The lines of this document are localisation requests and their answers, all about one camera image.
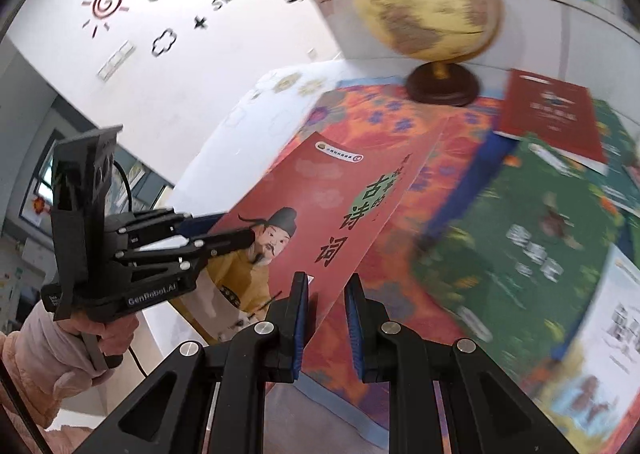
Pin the dark green insect book far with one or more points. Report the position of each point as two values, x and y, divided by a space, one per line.
618 149

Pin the pink left sleeve forearm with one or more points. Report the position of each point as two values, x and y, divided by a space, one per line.
49 365

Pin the floral orange table mat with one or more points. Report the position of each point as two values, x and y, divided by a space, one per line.
379 117

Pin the white bookshelf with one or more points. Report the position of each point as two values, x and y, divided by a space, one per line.
594 43

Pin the dark red fairy tale book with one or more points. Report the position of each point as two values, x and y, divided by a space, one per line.
557 112

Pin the red poetry book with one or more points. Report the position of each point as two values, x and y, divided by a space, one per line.
318 212

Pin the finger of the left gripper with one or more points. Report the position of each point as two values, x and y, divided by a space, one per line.
133 262
152 226

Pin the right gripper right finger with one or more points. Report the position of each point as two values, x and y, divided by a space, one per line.
443 398

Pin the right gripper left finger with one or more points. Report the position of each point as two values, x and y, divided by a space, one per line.
211 399

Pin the green insect book 02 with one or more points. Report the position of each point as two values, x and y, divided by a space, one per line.
520 266

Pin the white rabbit hill book 2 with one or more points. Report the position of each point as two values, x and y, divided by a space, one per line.
591 396

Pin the left hand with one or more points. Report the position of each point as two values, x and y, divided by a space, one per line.
107 331

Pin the antique yellow globe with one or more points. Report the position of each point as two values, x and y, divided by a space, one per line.
440 34

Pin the large blue book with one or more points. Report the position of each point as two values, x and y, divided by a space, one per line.
485 165

